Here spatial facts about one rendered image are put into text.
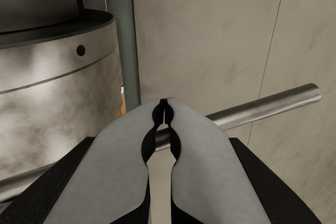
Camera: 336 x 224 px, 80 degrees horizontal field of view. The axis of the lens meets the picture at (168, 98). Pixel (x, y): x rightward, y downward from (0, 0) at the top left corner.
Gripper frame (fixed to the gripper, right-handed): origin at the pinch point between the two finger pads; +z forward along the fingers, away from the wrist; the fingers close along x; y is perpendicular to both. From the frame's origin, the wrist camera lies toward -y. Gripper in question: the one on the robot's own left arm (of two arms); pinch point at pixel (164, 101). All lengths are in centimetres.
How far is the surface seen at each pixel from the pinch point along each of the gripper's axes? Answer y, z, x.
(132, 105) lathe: 47, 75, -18
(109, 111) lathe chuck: 8.4, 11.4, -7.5
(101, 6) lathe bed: -1.2, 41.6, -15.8
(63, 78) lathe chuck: 1.6, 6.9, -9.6
